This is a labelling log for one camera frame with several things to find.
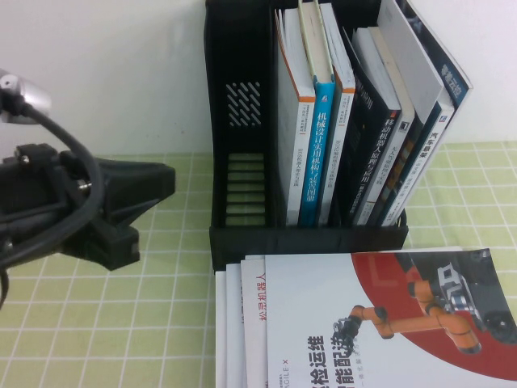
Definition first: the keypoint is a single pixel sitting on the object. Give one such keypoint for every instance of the black spine book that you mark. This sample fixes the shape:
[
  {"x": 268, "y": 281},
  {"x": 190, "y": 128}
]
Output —
[{"x": 379, "y": 161}]

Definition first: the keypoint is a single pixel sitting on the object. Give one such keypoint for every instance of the blue hardcover book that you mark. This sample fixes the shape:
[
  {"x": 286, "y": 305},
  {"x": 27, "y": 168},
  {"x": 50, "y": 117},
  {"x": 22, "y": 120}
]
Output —
[{"x": 319, "y": 161}]

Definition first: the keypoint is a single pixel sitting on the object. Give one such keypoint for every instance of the grey book orange-black spine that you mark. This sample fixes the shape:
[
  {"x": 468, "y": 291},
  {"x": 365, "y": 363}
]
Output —
[{"x": 400, "y": 161}]

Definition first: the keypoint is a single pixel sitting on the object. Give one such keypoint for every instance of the white magazine red text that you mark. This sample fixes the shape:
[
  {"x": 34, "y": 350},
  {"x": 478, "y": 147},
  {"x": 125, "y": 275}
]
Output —
[{"x": 254, "y": 323}]

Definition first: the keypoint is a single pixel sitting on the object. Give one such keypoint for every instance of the black plastic book holder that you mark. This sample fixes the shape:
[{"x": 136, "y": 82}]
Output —
[{"x": 242, "y": 60}]

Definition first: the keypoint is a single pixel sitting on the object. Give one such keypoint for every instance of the magazine with orange robot arm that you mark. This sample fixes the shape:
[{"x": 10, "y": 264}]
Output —
[{"x": 363, "y": 303}]

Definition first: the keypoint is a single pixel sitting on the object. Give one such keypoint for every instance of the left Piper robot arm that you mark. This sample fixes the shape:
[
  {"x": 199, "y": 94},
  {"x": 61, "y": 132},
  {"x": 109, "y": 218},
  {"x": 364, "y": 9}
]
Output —
[{"x": 28, "y": 95}]

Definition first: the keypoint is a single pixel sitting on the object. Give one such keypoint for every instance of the white book orange band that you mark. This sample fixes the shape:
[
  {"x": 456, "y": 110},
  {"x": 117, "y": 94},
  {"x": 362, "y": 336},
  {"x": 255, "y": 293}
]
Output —
[
  {"x": 301, "y": 161},
  {"x": 339, "y": 133}
]

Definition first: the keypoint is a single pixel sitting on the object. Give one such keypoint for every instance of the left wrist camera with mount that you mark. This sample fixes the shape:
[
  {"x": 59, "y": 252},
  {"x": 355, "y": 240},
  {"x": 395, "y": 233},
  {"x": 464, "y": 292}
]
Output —
[{"x": 36, "y": 159}]

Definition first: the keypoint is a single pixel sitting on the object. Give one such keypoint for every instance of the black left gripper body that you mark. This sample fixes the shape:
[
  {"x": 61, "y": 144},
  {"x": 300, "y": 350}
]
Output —
[{"x": 36, "y": 218}]

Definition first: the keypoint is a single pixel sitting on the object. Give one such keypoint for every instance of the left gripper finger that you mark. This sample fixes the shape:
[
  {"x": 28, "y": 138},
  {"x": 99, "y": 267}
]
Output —
[
  {"x": 113, "y": 246},
  {"x": 137, "y": 182}
]

